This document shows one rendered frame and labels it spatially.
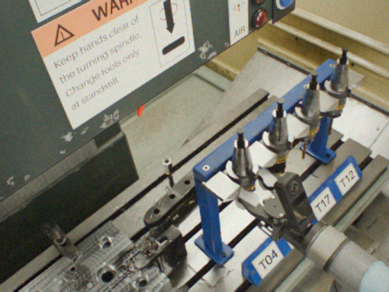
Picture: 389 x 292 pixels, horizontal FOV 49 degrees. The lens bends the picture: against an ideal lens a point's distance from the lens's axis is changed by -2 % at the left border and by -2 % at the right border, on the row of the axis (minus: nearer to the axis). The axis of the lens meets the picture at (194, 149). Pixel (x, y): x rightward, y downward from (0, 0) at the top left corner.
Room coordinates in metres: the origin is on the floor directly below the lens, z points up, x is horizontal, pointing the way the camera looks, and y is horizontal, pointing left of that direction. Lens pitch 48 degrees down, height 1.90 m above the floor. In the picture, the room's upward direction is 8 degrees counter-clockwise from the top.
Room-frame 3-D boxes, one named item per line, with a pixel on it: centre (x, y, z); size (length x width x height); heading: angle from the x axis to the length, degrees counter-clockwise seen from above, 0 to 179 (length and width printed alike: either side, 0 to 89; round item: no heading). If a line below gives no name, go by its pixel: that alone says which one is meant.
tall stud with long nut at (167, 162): (0.76, 0.08, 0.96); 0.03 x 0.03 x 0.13
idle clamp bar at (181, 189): (0.70, 0.05, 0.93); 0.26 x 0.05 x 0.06; 132
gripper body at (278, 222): (0.43, -0.17, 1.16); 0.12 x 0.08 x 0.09; 37
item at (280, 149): (0.60, -0.18, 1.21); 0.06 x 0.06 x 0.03
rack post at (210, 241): (0.55, -0.01, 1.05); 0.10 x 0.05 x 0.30; 37
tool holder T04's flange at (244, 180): (0.54, -0.09, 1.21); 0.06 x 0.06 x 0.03
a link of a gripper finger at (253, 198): (0.50, -0.08, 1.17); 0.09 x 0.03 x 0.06; 50
